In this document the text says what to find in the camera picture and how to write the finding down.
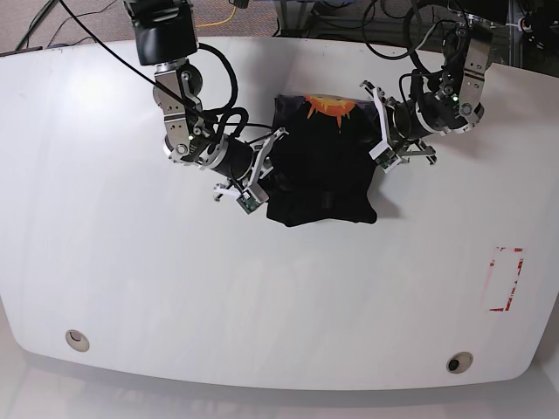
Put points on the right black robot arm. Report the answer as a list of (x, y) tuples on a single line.
[(165, 37)]

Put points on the left table grommet hole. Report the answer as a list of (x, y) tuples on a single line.
[(77, 341)]

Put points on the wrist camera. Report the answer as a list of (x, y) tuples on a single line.
[(384, 156), (250, 200)]

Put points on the table grommet hole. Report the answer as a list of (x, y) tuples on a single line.
[(459, 363), (77, 341)]

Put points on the right table grommet hole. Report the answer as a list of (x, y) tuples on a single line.
[(459, 363)]

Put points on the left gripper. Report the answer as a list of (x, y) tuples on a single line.
[(399, 126)]

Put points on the black t-shirt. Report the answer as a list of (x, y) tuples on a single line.
[(322, 168)]

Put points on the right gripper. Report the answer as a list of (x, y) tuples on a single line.
[(244, 165)]

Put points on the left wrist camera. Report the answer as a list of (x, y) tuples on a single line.
[(384, 156)]

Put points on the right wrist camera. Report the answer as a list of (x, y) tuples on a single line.
[(250, 200)]

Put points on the red tape rectangle marker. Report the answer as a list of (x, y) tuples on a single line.
[(503, 276)]

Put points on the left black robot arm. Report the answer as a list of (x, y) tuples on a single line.
[(447, 101)]

